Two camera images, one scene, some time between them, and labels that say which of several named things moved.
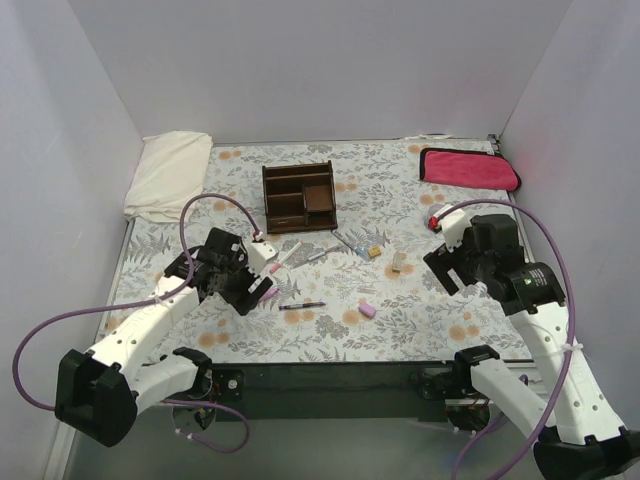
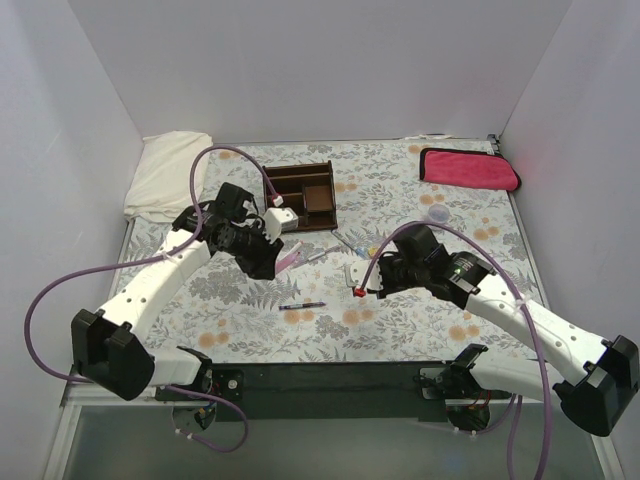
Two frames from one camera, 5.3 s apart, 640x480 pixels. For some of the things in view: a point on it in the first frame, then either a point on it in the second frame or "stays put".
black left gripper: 245,292 to 265,253
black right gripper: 447,270 to 388,276
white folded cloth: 170,173 stays put
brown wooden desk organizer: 299,197 stays put
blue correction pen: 358,250 stays put
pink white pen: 277,266 stays put
